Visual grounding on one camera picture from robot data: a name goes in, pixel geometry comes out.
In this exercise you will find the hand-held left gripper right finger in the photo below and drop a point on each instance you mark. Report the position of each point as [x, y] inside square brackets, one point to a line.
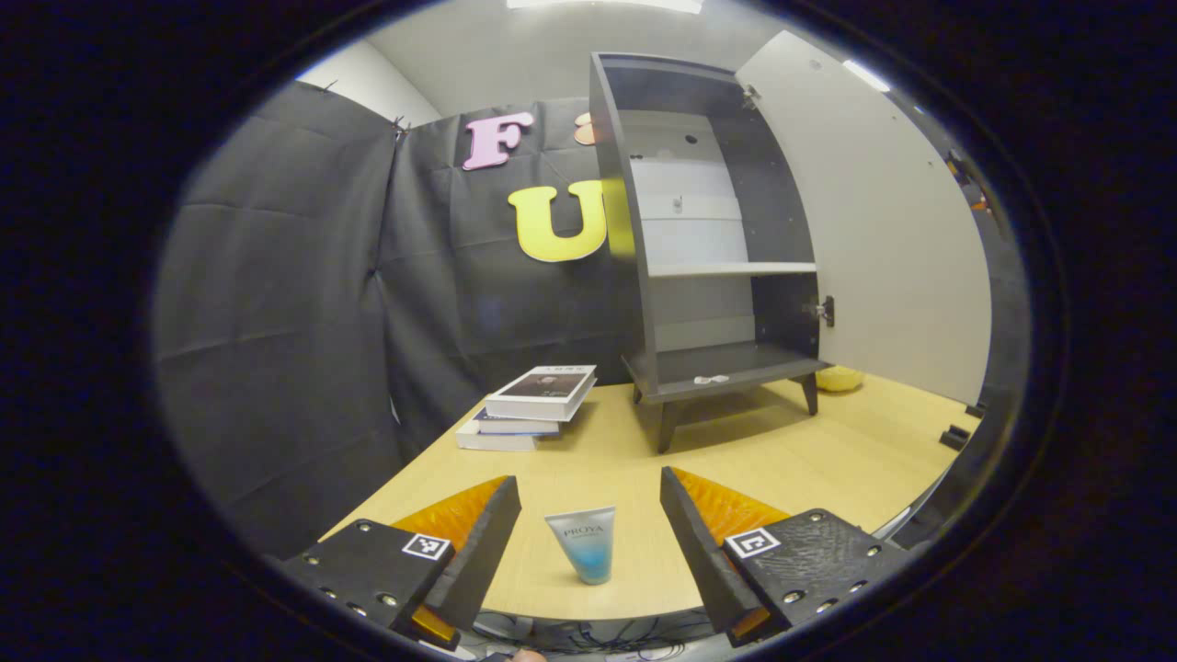
[706, 570]

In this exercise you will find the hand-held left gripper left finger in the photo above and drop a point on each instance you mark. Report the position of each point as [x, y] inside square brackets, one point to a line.
[483, 561]

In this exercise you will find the blue white tube bottle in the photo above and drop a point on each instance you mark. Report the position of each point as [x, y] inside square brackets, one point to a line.
[584, 552]

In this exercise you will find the dark grey cabinet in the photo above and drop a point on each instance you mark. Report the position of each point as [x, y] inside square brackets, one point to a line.
[736, 363]

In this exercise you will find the plain white book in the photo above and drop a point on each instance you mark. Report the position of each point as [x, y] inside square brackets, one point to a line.
[492, 441]

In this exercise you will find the short ceiling light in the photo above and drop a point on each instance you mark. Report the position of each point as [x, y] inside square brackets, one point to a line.
[866, 75]

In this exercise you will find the blue book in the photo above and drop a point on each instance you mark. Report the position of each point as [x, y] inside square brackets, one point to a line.
[515, 427]

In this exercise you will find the white book with portrait cover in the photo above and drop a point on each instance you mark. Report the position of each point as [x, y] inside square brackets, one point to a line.
[542, 386]

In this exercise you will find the yellow plush toy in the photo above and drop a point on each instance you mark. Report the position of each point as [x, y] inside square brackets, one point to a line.
[839, 379]

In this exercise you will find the small black block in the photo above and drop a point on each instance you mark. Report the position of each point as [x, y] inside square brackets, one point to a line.
[975, 410]
[954, 438]

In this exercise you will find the black backdrop cloth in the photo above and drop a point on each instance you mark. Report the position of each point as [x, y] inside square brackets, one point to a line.
[276, 322]

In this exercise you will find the long ceiling light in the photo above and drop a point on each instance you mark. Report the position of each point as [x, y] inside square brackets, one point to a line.
[598, 5]

